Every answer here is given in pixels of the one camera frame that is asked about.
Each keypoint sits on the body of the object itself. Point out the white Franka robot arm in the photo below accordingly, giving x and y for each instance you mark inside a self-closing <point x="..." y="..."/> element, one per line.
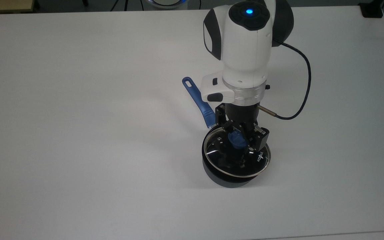
<point x="245" y="50"/>

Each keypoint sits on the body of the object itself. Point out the black tripod legs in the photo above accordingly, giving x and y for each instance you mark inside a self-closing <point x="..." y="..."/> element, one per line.
<point x="125" y="4"/>

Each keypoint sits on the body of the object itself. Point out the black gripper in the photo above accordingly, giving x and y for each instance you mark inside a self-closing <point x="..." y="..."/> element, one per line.
<point x="243" y="114"/>

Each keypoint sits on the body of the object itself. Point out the black table clamp block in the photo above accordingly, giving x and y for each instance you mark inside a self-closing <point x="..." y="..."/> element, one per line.
<point x="372" y="10"/>

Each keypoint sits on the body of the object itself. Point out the wooden desk top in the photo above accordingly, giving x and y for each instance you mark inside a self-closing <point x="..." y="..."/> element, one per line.
<point x="5" y="6"/>

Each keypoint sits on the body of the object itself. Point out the round base with blue light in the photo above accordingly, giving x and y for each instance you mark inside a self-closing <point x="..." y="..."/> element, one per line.
<point x="167" y="3"/>

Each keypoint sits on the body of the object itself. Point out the glass lid with blue knob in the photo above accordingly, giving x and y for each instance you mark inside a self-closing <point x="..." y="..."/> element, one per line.
<point x="225" y="156"/>

